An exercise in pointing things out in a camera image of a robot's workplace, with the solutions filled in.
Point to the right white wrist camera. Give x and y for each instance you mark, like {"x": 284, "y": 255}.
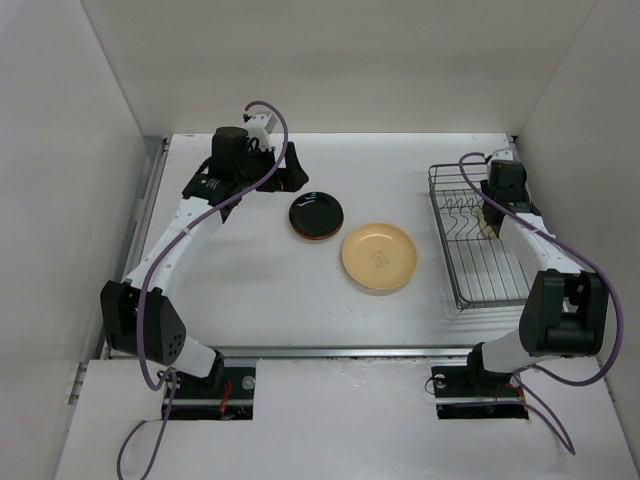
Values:
{"x": 504, "y": 154}

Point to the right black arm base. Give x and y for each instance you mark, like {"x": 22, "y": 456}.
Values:
{"x": 468, "y": 392}

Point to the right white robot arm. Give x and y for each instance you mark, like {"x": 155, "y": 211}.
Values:
{"x": 565, "y": 312}

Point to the cream floral plate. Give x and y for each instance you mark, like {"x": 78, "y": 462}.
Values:
{"x": 486, "y": 230}

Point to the black glossy plate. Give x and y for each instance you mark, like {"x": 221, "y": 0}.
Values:
{"x": 316, "y": 213}

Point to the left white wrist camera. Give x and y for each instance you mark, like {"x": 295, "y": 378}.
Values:
{"x": 259, "y": 127}

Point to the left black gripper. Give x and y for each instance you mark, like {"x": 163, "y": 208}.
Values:
{"x": 291, "y": 177}

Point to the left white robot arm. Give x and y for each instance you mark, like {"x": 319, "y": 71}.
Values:
{"x": 139, "y": 317}

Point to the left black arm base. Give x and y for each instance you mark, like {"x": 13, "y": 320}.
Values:
{"x": 228, "y": 395}

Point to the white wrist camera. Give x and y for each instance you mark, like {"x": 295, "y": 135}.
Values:
{"x": 504, "y": 154}
{"x": 259, "y": 127}

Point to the large beige plate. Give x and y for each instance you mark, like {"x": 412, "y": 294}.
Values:
{"x": 379, "y": 256}

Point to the grey wire dish rack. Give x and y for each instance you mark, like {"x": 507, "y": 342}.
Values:
{"x": 481, "y": 271}

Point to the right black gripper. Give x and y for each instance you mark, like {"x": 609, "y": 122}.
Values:
{"x": 525, "y": 194}

